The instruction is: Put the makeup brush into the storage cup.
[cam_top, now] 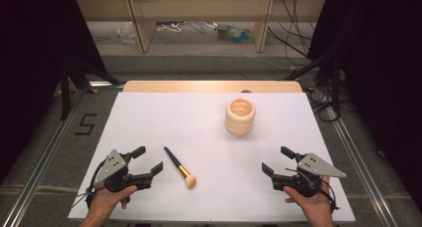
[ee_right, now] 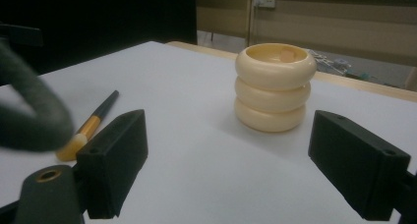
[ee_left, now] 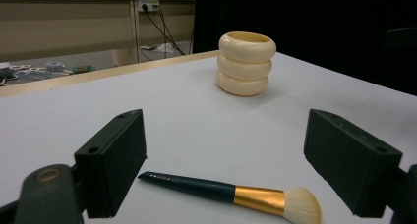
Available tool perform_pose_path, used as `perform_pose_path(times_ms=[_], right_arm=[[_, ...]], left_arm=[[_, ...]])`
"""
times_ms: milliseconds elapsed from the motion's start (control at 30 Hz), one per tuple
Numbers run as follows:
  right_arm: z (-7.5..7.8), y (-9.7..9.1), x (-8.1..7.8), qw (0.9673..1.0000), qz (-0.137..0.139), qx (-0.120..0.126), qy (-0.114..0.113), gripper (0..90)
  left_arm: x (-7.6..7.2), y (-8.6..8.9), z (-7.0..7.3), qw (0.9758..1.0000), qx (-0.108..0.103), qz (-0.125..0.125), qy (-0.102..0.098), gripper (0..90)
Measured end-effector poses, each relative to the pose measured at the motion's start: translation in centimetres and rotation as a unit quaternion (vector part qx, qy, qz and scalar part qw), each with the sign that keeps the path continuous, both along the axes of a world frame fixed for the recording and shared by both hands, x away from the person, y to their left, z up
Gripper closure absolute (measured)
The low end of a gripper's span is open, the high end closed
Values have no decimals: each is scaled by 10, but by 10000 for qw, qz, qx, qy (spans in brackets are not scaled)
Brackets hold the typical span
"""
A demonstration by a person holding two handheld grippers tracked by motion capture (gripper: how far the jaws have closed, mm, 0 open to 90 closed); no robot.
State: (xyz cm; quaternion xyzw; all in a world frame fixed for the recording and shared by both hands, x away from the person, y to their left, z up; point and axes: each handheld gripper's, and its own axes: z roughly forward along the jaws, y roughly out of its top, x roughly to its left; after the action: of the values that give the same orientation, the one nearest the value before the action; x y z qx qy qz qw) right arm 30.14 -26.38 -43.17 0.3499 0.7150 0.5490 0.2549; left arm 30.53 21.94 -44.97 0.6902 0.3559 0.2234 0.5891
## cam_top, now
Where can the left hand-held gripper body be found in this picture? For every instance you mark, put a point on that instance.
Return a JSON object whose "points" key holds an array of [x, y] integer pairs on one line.
{"points": [[112, 165]]}

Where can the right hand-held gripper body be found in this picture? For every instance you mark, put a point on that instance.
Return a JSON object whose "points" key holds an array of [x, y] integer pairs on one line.
{"points": [[315, 165]]}

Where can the ridged wooden cup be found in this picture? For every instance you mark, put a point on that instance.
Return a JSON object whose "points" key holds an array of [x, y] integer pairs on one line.
{"points": [[239, 125]]}

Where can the person's left hand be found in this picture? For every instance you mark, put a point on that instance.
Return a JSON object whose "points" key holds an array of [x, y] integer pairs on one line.
{"points": [[107, 198]]}

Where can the person's right hand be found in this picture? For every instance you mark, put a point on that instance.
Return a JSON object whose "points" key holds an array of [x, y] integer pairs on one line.
{"points": [[312, 203]]}

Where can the white table cover sheet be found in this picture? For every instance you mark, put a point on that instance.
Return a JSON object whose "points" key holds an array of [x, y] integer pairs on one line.
{"points": [[199, 127]]}

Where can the black metal stand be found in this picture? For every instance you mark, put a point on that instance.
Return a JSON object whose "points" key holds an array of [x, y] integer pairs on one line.
{"points": [[335, 87], [65, 91]]}

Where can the black curtain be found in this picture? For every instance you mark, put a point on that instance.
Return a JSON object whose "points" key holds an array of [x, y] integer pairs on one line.
{"points": [[33, 71], [381, 87]]}

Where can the clear plastic bag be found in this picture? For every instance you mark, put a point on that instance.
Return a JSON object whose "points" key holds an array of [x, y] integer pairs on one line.
{"points": [[126, 33]]}

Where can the wooden shelf unit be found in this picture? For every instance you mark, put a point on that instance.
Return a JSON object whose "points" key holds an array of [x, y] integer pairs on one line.
{"points": [[142, 24]]}

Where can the colourful plastic bag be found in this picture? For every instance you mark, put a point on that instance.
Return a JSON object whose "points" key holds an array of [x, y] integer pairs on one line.
{"points": [[234, 33]]}

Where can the aluminium floor rail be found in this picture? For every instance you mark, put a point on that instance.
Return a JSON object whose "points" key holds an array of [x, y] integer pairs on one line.
{"points": [[361, 169], [40, 169]]}

